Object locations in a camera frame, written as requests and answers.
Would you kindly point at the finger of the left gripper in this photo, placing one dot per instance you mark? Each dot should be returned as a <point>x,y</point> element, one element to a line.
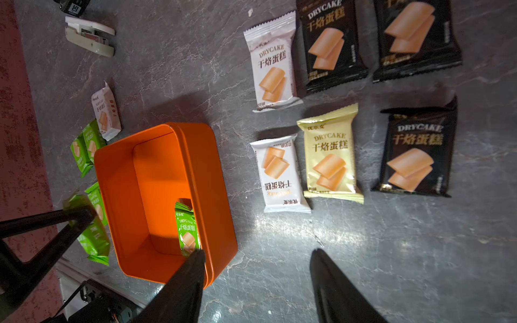
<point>31,247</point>

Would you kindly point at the white cookie packet front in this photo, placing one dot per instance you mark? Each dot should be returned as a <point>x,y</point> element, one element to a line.
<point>279,175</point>

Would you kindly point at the black cookie packet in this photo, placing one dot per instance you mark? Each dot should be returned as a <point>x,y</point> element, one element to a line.
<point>418,150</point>
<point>331,43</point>
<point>415,37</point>

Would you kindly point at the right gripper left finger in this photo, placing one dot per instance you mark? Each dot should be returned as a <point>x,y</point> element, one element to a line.
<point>180,299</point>

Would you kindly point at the white red cookie packet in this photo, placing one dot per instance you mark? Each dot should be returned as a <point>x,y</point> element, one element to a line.
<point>106,112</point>

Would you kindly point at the black stapler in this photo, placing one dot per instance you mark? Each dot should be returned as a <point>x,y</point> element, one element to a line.
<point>73,7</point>

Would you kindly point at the white pink cookie packet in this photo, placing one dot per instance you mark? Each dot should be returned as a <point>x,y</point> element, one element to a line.
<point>270,47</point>

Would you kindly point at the yellow cookie packet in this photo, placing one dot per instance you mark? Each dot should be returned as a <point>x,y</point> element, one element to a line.
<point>330,155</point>

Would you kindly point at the hidden green cookie packet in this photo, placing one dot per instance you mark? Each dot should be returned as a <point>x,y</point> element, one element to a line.
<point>81,157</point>

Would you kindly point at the orange plastic storage tray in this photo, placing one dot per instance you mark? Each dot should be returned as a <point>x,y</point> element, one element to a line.
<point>142,177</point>

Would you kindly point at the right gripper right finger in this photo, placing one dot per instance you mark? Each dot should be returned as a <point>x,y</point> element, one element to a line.
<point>336,298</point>

